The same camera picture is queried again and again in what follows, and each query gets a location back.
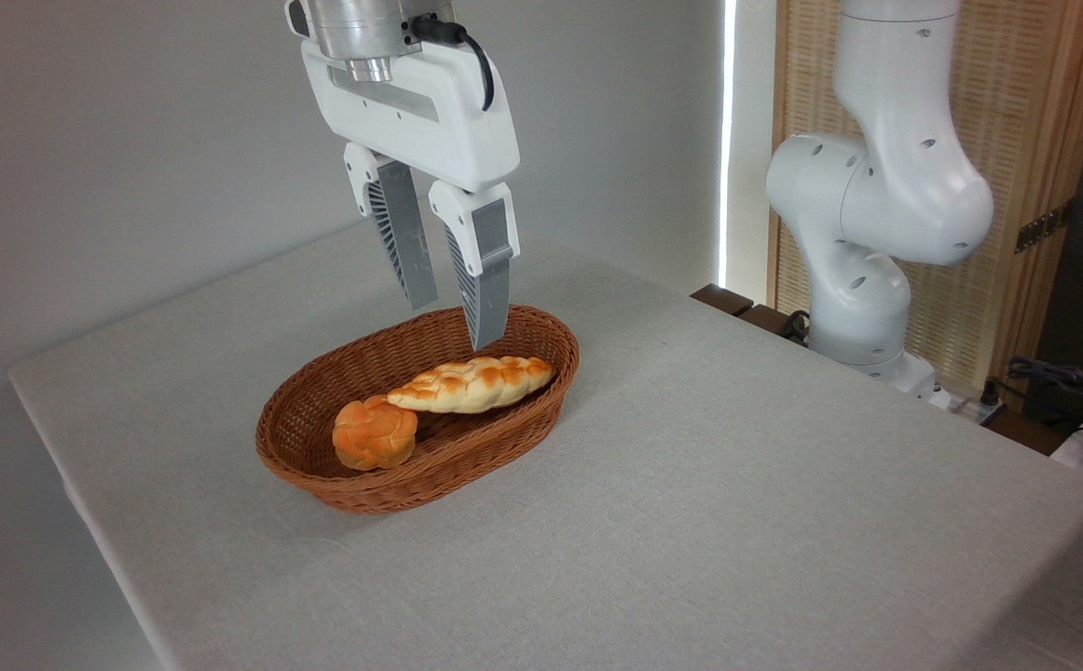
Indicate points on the long braided bread loaf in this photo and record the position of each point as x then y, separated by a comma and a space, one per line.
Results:
467, 384

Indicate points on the grey tablecloth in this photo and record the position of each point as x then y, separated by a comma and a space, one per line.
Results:
691, 513

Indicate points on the dark brown wooden platform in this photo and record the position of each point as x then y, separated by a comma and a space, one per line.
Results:
723, 298

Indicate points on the white vertical light strip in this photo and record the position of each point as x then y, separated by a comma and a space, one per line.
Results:
726, 140

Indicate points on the brown oval wicker basket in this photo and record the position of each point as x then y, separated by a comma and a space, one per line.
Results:
448, 457

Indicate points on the round orange bread bun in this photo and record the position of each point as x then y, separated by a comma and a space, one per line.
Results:
372, 436

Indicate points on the bamboo wooden folding screen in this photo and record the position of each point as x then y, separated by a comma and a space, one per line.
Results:
1026, 112

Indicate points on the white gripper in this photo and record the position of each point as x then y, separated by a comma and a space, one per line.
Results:
430, 130

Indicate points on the white power strip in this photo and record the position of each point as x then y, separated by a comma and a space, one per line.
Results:
975, 408

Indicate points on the black metal screen hinge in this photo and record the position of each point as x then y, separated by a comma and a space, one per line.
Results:
1045, 225

